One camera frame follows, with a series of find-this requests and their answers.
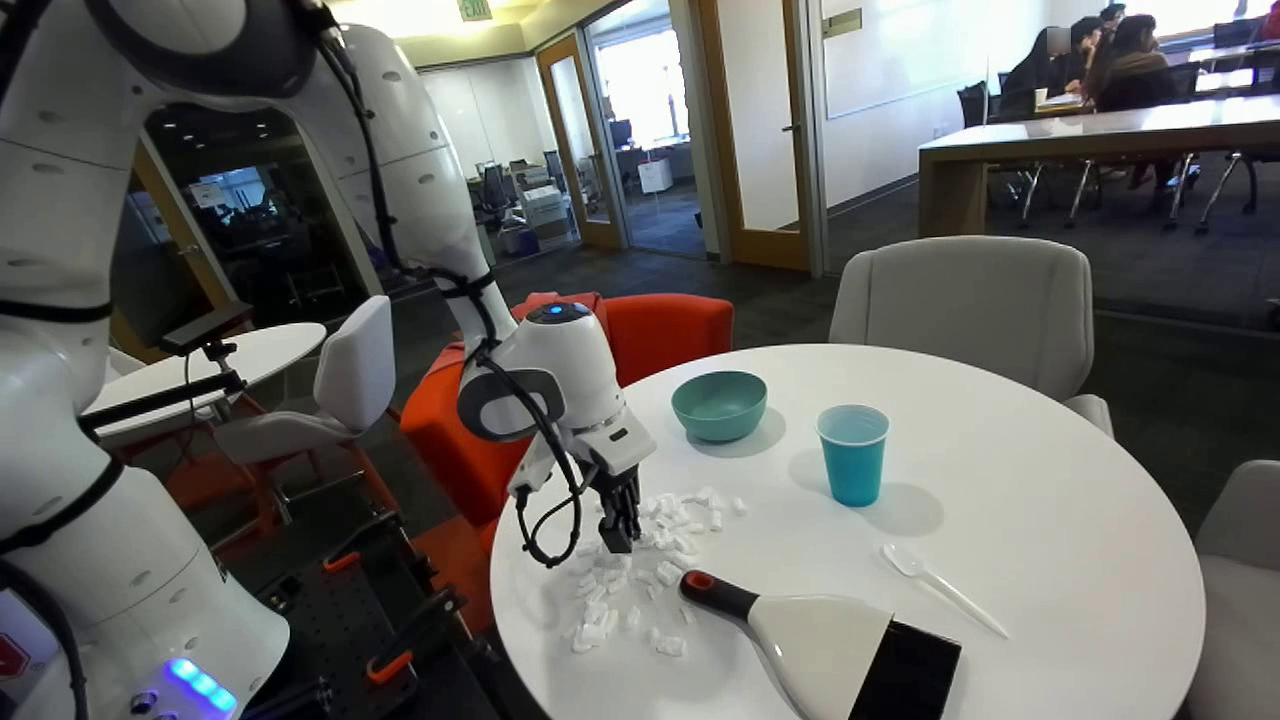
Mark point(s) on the flat black phone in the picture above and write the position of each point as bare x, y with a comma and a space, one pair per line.
906, 674

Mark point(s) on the small wall sign plate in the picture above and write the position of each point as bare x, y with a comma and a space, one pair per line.
841, 20

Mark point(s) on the clear plastic spoon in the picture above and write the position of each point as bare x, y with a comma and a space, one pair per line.
940, 584

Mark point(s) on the white foam pieces pile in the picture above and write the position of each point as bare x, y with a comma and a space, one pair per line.
627, 600

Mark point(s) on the black mounting bar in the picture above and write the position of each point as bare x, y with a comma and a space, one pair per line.
160, 401

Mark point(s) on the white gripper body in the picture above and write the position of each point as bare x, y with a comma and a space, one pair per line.
606, 436

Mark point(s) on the small white side table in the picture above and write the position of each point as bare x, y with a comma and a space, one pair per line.
265, 352

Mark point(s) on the dark monitor screen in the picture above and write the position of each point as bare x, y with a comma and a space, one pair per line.
231, 188

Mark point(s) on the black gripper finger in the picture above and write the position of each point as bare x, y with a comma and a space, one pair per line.
610, 522
635, 506

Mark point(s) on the teal bowl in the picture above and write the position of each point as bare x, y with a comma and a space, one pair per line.
723, 405

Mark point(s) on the seated person in grey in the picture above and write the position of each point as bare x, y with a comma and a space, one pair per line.
1083, 47

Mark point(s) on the grey upholstered chair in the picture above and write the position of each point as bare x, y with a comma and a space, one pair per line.
1240, 600
967, 315

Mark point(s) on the seated person in black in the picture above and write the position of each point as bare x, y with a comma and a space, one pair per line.
1033, 75

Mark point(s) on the black camera device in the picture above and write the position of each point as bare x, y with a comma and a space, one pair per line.
205, 328

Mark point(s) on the teal plastic cup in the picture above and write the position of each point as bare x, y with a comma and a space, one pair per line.
853, 463

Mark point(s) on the seated person in maroon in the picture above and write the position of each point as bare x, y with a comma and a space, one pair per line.
1132, 75

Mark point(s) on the white dustpan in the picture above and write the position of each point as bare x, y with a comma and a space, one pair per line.
813, 640

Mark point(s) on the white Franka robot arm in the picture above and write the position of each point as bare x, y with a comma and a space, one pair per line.
67, 160

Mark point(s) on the long wooden conference table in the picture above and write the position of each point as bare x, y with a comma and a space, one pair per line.
1104, 133

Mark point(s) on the black mesh office chair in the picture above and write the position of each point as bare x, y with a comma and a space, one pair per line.
973, 104

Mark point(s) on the white shell chair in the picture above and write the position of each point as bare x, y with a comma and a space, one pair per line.
353, 366

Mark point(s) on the orange armchair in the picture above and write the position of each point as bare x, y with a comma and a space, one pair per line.
666, 335

